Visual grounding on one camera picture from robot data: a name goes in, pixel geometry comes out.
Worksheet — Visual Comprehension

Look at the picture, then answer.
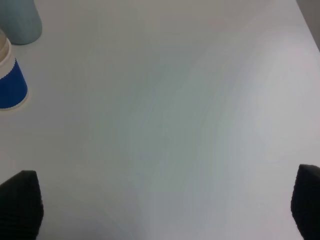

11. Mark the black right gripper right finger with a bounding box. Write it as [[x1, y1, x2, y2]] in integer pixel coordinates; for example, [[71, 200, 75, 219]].
[[290, 164, 320, 240]]

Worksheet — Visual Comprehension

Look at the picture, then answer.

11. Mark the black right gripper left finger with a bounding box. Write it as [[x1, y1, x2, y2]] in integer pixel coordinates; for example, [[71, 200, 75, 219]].
[[0, 170, 44, 240]]

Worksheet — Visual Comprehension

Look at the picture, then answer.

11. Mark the blue sleeved paper cup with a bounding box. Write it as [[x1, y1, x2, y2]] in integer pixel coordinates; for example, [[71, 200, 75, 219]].
[[0, 31, 29, 111]]

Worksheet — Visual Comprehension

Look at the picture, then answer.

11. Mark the teal plastic cup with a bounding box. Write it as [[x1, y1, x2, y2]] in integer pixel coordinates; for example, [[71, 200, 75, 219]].
[[0, 0, 43, 45]]

